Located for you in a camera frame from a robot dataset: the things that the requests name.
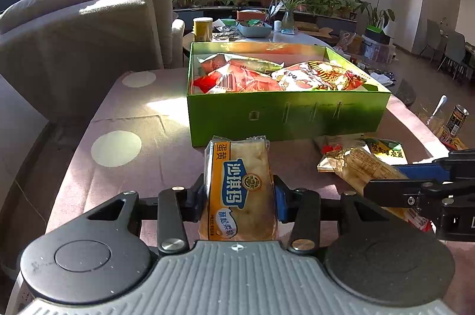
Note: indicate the glass vase with plant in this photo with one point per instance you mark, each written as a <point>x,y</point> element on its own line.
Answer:
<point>288,22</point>

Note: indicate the round white coffee table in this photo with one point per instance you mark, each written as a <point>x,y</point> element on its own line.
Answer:
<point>282,38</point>

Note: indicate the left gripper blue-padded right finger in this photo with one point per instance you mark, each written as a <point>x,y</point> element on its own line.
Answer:
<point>306,209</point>

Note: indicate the beige sofa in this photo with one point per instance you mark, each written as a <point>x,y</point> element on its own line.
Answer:
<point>63,56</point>

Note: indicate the yellow canister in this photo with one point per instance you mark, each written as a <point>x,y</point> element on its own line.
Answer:
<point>203,29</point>

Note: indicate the grey dining chair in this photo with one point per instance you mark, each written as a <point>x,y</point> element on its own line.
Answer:
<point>454,53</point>

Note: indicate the teal bowl of snacks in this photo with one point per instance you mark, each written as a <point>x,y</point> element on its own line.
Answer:
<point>258,30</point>

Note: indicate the red crinkled snack bag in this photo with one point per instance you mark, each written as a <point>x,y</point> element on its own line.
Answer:
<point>234,79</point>

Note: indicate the green cardboard box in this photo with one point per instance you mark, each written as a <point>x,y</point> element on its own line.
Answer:
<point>281,115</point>

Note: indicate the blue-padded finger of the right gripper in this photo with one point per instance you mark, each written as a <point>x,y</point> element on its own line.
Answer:
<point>425,171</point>

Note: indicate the glass mug with spoon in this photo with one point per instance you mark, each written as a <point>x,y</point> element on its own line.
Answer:
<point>433,116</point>

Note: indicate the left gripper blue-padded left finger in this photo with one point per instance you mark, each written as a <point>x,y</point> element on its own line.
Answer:
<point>171,209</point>

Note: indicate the orange tissue box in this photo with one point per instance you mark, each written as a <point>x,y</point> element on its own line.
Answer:
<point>251,14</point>

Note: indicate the red yellow snack bag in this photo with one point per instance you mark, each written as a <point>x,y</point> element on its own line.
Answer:
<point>314,75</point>

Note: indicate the green snack packet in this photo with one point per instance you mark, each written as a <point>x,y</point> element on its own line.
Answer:
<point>219,60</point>

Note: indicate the white crumpled tissue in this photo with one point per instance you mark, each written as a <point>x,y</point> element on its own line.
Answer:
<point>382,79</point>

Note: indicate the yellow sachima snack pack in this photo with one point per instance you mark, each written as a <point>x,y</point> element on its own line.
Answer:
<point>239,191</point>

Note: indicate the yellow green broad bean bag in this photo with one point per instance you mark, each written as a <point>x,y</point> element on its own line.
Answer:
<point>388,151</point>

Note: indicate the clear QR code snack pack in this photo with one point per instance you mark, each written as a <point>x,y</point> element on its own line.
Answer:
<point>348,157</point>

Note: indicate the cardboard box on floor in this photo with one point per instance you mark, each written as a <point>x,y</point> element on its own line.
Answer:
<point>313,29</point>

